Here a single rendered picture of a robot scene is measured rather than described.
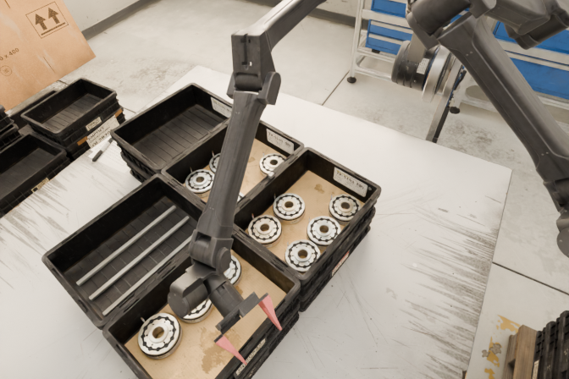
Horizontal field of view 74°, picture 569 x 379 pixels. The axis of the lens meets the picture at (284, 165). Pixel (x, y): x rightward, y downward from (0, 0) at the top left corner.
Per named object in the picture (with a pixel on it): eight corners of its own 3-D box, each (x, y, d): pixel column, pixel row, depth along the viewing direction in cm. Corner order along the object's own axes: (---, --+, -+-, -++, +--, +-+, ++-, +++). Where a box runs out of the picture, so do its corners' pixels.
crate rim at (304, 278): (306, 150, 131) (306, 145, 129) (383, 192, 117) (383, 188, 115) (223, 225, 110) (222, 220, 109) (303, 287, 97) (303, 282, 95)
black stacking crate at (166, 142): (197, 104, 164) (192, 82, 156) (246, 133, 151) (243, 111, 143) (119, 155, 144) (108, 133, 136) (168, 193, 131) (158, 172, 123)
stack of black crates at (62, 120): (109, 133, 252) (80, 76, 219) (141, 148, 242) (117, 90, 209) (58, 172, 229) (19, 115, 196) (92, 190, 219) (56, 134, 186)
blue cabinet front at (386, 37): (365, 46, 286) (377, -32, 245) (463, 71, 261) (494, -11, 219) (363, 47, 284) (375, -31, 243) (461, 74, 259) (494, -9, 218)
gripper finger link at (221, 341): (267, 346, 76) (237, 309, 78) (240, 374, 73) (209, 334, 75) (262, 346, 82) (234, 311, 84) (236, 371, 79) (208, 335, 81)
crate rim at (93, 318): (160, 176, 124) (157, 171, 122) (223, 225, 110) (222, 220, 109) (42, 261, 104) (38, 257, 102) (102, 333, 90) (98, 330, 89)
